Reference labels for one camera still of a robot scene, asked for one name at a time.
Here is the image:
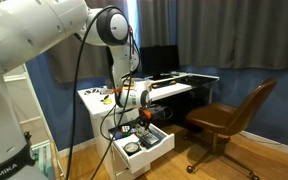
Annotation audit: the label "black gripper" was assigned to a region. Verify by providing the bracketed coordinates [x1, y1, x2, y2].
[136, 106, 153, 132]

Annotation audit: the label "white open drawer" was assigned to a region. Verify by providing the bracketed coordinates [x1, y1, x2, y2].
[108, 121, 176, 174]

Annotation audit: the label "dark calculator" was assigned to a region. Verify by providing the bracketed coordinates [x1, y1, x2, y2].
[137, 130, 160, 147]

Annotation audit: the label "Rubik's cube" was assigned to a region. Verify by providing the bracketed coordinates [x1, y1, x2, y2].
[119, 125, 132, 136]

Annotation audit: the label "round dial gauge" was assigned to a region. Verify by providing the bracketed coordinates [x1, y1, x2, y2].
[122, 141, 142, 157]

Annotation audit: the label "black rectangular device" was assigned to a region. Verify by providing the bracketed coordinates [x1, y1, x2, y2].
[151, 79, 178, 90]

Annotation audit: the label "zigzag patterned case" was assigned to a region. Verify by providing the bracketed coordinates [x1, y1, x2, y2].
[98, 87, 114, 95]

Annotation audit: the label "white desk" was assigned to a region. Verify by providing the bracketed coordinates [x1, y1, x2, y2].
[77, 71, 220, 180]

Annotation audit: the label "black sunglasses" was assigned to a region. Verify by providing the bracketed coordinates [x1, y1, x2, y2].
[83, 88, 100, 96]

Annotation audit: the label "black computer monitor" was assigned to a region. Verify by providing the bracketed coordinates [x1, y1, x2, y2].
[139, 44, 181, 81]

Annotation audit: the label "black desk mat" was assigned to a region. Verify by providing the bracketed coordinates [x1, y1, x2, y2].
[176, 74, 220, 88]

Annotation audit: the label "brown leather chair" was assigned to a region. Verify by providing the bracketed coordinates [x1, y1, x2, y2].
[183, 77, 279, 180]

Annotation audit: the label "narrow dark grey curtain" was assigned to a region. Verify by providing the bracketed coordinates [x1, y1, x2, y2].
[46, 0, 132, 84]

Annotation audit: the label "white shelf unit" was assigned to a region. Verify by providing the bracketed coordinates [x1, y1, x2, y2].
[3, 63, 66, 180]

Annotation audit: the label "wide dark grey curtain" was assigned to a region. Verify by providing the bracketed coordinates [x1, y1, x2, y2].
[137, 0, 288, 70]

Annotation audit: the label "tangled cables under desk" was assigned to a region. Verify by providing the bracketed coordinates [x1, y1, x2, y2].
[147, 104, 174, 122]

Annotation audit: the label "black wrist cable bundle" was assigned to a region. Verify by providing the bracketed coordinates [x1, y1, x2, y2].
[98, 26, 142, 180]

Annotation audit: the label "long black cable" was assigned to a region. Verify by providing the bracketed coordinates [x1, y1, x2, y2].
[64, 4, 129, 180]

